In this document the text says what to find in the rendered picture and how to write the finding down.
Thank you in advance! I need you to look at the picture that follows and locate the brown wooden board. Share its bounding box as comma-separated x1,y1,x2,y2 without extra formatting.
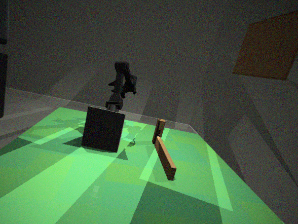
155,136,176,181

